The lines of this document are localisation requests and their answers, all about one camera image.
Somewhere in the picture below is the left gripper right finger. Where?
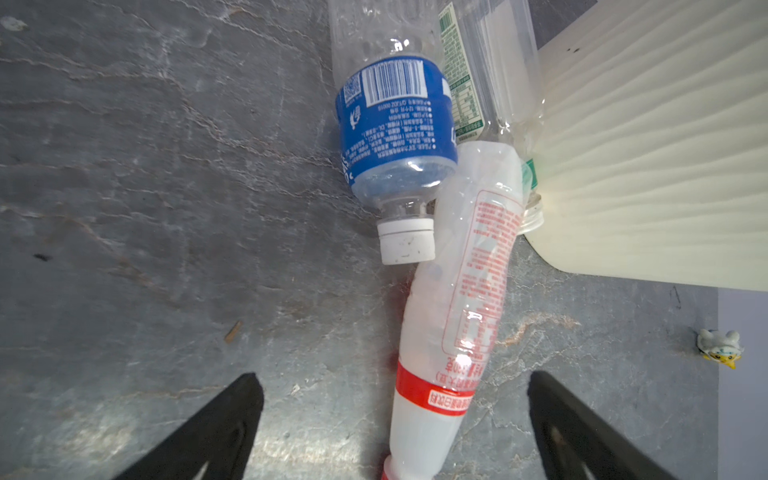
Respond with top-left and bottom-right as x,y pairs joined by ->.
527,371 -> 673,479

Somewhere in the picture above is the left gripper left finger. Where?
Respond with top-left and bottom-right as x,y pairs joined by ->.
117,373 -> 264,479

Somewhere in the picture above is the cream plastic waste bin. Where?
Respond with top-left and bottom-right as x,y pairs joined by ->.
528,1 -> 767,291

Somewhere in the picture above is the white bottle red cap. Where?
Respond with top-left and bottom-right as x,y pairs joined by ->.
382,141 -> 531,479

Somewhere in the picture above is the small yellow white toy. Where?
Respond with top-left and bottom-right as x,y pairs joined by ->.
696,329 -> 744,370

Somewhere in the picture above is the clear bottle blue label white cap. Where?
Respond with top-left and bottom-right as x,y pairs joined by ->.
327,0 -> 458,265

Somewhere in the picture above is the clear bottle green collar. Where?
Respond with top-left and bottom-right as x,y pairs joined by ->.
439,1 -> 544,234

